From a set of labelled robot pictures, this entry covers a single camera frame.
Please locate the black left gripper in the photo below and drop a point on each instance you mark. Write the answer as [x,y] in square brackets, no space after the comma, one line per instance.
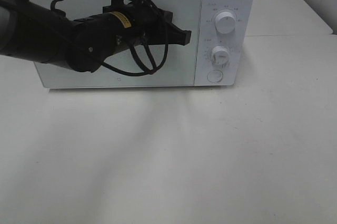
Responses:
[146,18]

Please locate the white microwave door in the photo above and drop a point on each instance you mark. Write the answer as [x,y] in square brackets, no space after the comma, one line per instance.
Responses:
[178,70]

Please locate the white timer knob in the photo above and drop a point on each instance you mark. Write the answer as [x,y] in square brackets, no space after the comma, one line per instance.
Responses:
[220,55]

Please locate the round white door button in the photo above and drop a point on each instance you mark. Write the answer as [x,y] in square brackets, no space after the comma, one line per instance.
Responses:
[215,76]

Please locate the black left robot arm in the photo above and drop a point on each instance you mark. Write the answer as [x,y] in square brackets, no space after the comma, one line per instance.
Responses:
[118,39]

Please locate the white upper power knob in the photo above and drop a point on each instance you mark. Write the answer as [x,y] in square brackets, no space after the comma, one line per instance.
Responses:
[225,22]

